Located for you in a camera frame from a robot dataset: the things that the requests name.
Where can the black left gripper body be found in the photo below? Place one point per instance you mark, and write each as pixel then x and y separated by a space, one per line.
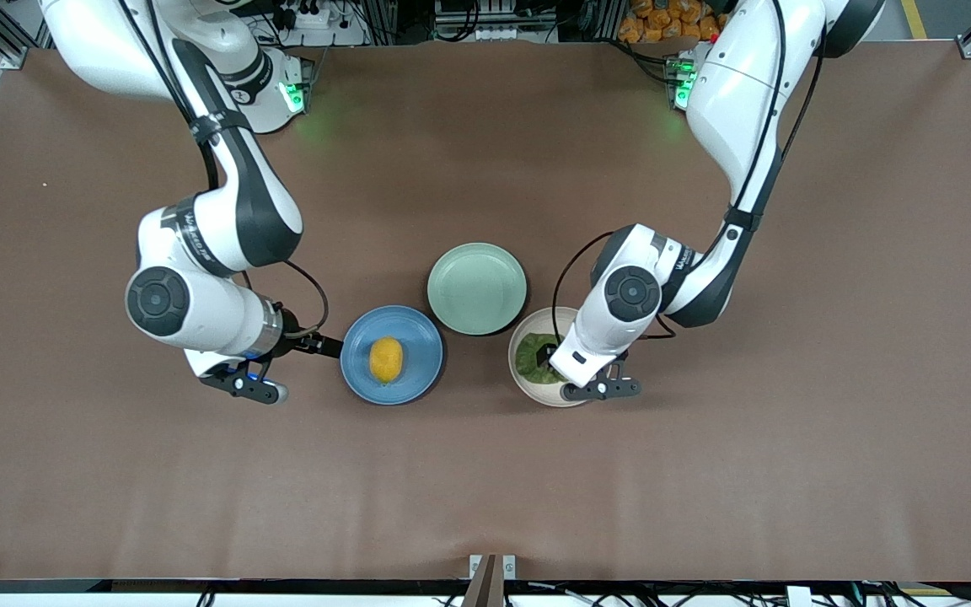
pixel 547 351

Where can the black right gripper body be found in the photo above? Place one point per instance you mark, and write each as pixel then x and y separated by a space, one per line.
pixel 291 330

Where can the green lettuce leaf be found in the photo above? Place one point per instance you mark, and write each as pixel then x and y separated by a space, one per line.
pixel 526 360

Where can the yellow lemon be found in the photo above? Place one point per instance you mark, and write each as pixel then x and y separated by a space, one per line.
pixel 386 360

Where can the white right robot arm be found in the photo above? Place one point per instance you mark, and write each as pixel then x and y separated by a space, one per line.
pixel 224 219

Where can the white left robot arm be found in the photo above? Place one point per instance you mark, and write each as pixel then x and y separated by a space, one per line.
pixel 738 84

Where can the beige plate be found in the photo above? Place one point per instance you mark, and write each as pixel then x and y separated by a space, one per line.
pixel 540 323

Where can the blue plate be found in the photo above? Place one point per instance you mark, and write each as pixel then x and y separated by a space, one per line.
pixel 418 354

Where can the green plate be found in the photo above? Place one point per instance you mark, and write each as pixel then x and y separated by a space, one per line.
pixel 477 288

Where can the white power strip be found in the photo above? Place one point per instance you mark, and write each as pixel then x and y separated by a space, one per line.
pixel 317 21

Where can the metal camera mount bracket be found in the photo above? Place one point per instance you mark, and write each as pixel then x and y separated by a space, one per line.
pixel 490 577

